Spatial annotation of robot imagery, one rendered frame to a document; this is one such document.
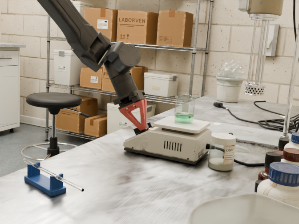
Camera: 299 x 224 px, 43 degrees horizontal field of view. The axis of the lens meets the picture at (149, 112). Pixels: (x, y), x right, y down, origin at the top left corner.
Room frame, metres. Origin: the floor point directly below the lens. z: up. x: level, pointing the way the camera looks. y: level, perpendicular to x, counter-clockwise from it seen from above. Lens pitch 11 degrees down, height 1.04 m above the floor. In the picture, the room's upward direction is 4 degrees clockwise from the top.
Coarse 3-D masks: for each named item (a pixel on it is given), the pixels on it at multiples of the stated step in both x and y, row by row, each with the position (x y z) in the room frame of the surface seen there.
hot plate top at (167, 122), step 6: (162, 120) 0.95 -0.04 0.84; (168, 120) 0.96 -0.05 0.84; (198, 120) 0.98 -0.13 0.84; (156, 126) 0.91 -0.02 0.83; (162, 126) 0.91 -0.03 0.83; (168, 126) 0.90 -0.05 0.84; (174, 126) 0.90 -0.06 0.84; (180, 126) 0.90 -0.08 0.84; (186, 126) 0.90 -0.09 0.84; (192, 126) 0.91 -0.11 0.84; (198, 126) 0.91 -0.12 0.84; (204, 126) 0.92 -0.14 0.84; (192, 132) 0.87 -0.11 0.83; (198, 132) 0.88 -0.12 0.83
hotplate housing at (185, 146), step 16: (160, 128) 0.94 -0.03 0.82; (208, 128) 0.98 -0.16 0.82; (128, 144) 0.94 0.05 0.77; (144, 144) 0.92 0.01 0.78; (160, 144) 0.90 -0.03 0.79; (176, 144) 0.88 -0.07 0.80; (192, 144) 0.87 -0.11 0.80; (208, 144) 0.94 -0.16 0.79; (176, 160) 0.89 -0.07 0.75; (192, 160) 0.87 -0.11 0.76
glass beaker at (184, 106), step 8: (176, 96) 0.93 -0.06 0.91; (184, 96) 0.97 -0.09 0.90; (192, 96) 0.96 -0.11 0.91; (176, 104) 0.93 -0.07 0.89; (184, 104) 0.92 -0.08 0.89; (192, 104) 0.92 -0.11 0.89; (176, 112) 0.93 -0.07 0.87; (184, 112) 0.92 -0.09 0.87; (192, 112) 0.93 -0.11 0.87; (176, 120) 0.93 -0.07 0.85; (184, 120) 0.92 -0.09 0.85; (192, 120) 0.93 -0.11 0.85
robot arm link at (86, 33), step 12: (48, 0) 0.85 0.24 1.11; (60, 0) 0.87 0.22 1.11; (48, 12) 0.89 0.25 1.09; (60, 12) 0.87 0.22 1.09; (72, 12) 0.90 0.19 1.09; (60, 24) 0.91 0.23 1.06; (72, 24) 0.90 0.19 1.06; (84, 24) 0.93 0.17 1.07; (72, 36) 0.92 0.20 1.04; (84, 36) 0.93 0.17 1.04; (96, 36) 0.96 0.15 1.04; (84, 48) 0.93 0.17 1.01; (96, 48) 0.96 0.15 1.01; (96, 60) 0.96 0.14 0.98
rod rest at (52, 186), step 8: (32, 168) 0.71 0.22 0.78; (24, 176) 0.70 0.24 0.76; (32, 176) 0.70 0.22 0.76; (40, 176) 0.71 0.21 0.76; (32, 184) 0.68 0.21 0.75; (40, 184) 0.67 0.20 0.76; (48, 184) 0.67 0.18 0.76; (56, 184) 0.65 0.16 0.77; (48, 192) 0.64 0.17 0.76; (56, 192) 0.65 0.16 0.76; (64, 192) 0.66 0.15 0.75
